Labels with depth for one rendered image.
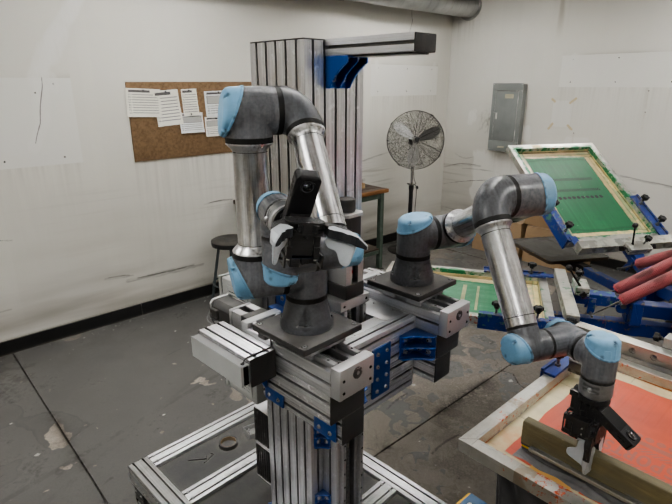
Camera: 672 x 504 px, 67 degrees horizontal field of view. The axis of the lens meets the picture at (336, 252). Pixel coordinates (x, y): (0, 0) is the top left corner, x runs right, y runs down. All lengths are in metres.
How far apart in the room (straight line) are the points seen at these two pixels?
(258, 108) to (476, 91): 5.74
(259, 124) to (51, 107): 3.14
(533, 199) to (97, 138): 3.53
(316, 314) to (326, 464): 0.77
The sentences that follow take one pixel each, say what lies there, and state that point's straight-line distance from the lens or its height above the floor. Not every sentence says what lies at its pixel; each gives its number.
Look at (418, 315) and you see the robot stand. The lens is 1.76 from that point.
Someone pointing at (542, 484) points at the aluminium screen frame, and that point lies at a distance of 1.44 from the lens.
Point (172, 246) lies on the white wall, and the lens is 4.73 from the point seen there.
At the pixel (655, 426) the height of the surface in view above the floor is 0.95.
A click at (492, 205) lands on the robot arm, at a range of 1.36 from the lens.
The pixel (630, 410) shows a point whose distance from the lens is 1.88.
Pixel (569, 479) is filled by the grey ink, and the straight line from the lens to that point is 1.54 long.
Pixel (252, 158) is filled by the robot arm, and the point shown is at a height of 1.74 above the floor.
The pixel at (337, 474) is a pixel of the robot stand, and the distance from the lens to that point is 2.00.
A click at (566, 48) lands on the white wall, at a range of 6.36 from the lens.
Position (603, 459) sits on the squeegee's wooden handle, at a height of 1.05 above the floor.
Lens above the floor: 1.91
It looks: 18 degrees down
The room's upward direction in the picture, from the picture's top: straight up
